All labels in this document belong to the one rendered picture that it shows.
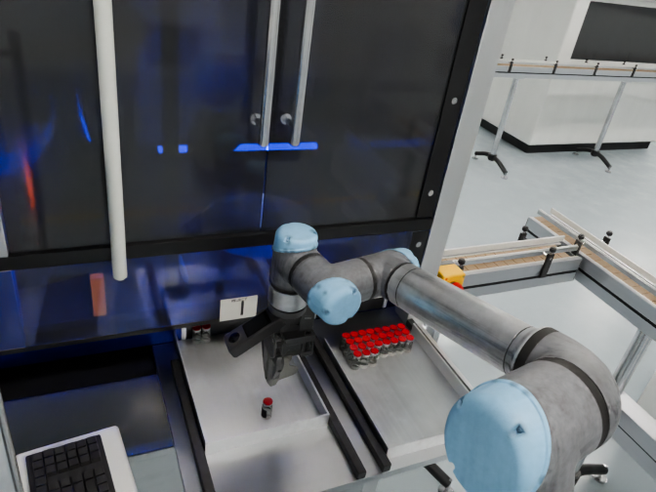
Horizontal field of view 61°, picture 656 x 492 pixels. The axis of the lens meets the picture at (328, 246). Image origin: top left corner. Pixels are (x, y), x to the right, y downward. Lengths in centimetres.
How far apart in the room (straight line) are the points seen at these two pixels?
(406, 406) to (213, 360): 46
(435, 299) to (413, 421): 49
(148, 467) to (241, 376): 40
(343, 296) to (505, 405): 34
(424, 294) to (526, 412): 32
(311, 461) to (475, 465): 58
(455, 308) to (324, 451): 49
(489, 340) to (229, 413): 64
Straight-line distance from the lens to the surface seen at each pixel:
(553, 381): 67
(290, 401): 128
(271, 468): 117
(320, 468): 118
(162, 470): 162
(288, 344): 106
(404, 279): 91
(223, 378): 132
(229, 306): 128
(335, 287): 87
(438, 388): 140
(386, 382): 137
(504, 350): 79
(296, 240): 93
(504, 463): 63
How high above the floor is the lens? 181
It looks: 31 degrees down
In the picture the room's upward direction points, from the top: 9 degrees clockwise
